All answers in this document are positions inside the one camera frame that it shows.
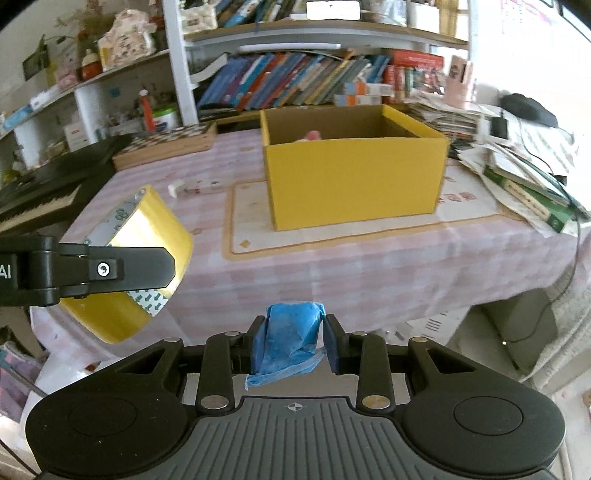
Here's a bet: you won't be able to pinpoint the pink pen holder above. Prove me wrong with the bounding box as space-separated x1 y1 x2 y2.
444 55 476 103

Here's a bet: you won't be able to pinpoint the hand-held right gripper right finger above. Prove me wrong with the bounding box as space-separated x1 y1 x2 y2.
323 314 477 412

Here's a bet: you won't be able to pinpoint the thick green book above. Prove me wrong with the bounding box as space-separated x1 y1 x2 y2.
482 166 579 234

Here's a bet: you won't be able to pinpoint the orange and white small box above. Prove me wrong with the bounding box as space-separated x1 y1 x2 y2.
344 82 393 96
333 93 384 107

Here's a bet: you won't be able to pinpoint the pile of papers and booklets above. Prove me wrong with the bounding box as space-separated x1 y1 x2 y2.
455 138 591 219

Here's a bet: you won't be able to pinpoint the printed table mat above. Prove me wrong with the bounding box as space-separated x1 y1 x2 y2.
222 164 514 262

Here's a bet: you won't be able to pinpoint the white jar with green lid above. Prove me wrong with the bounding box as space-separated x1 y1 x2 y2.
152 107 180 133

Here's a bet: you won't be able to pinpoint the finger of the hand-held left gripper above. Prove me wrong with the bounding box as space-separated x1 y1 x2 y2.
25 236 177 306

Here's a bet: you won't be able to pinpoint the small red jar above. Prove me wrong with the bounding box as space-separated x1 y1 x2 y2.
76 48 103 83

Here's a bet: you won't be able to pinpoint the desk with pink checkered cloth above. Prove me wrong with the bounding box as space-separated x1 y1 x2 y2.
30 129 591 394

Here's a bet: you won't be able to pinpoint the yellow cardboard box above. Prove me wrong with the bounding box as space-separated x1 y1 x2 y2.
259 104 450 232

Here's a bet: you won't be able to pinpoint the red standing books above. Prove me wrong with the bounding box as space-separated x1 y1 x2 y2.
385 65 446 100

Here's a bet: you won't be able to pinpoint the white pearl handbag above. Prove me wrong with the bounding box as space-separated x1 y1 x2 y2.
182 4 218 31

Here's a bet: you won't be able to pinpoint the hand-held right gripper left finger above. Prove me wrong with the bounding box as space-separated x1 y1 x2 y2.
113 315 269 414

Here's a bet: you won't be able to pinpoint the white printed cloth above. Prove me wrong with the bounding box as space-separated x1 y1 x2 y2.
503 106 591 385

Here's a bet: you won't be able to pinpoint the yellow tape roll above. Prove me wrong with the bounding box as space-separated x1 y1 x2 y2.
60 185 194 345

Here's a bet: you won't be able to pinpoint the row of colourful books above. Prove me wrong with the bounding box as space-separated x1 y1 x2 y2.
198 52 394 111

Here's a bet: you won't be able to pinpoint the row of shelf-top books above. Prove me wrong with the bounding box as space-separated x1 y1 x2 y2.
215 0 315 27

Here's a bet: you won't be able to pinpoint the white bookshelf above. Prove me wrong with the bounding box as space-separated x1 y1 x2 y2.
0 0 477 172

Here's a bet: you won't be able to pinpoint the white cardboard box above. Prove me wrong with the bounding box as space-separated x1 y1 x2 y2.
383 309 468 345

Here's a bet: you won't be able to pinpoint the decorative floral house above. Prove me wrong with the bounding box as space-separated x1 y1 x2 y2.
97 10 157 73

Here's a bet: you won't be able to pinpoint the dried flowers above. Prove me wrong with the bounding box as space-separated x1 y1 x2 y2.
55 0 117 38

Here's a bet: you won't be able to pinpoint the stack of magazines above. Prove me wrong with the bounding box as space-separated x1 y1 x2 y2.
406 92 486 140

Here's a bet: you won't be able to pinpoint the black electric piano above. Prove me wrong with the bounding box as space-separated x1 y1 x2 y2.
0 136 136 232

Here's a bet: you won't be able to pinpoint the blue plastic packet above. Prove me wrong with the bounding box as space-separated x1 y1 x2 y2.
245 301 327 391

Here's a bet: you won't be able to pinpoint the thick red book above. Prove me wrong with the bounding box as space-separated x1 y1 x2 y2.
390 50 445 69

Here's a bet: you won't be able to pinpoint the wooden chessboard box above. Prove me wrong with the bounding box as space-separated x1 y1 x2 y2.
112 122 218 172

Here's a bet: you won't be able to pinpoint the red and white glue bottle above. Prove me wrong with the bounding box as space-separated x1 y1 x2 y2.
139 90 156 133

